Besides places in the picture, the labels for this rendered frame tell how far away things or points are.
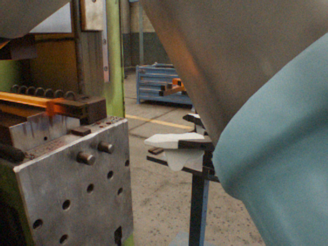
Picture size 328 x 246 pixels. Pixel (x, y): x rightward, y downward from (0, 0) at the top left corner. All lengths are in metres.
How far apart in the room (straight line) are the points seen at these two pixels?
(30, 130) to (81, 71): 0.35
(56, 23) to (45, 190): 0.38
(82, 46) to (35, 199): 0.53
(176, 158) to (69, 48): 0.63
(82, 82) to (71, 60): 0.08
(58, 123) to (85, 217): 0.27
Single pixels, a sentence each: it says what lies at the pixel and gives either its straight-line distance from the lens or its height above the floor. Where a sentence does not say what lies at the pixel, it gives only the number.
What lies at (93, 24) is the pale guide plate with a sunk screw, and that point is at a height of 1.21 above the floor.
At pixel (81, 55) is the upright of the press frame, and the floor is 1.10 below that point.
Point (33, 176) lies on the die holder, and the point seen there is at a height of 0.88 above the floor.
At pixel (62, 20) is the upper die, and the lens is 0.67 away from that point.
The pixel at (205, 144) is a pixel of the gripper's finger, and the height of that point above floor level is 1.00.
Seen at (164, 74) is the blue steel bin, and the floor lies 0.59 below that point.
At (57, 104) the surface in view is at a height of 1.01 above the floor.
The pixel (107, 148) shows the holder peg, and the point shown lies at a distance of 0.67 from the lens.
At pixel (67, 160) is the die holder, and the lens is 0.63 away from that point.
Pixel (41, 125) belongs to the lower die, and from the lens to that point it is 0.64.
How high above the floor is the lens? 1.14
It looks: 18 degrees down
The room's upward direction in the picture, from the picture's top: straight up
